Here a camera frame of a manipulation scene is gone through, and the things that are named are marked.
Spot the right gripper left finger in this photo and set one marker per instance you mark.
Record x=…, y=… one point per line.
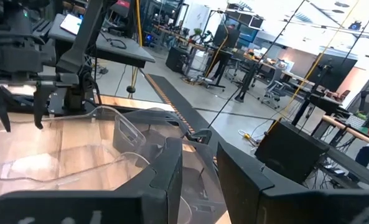
x=78, y=208

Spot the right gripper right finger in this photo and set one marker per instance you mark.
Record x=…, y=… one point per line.
x=265, y=205

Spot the clear plastic bin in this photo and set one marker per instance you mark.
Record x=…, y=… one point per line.
x=78, y=130
x=78, y=174

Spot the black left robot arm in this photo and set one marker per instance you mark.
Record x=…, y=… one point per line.
x=84, y=31

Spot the black box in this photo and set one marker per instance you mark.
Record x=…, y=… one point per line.
x=290, y=152

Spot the tablet with white screen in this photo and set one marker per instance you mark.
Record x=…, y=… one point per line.
x=70, y=24

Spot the grey desk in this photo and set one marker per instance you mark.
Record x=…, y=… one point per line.
x=131, y=54

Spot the wood-edged desk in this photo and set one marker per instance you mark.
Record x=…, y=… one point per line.
x=346, y=129

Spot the grey office chair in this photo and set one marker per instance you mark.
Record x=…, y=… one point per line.
x=274, y=87

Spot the white keyboard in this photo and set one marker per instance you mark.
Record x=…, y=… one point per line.
x=356, y=122

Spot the black hazard-striped floor mat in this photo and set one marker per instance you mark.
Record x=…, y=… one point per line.
x=178, y=99

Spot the black cabinet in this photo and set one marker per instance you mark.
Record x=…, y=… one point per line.
x=176, y=60

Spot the person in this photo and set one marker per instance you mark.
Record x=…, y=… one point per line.
x=224, y=37

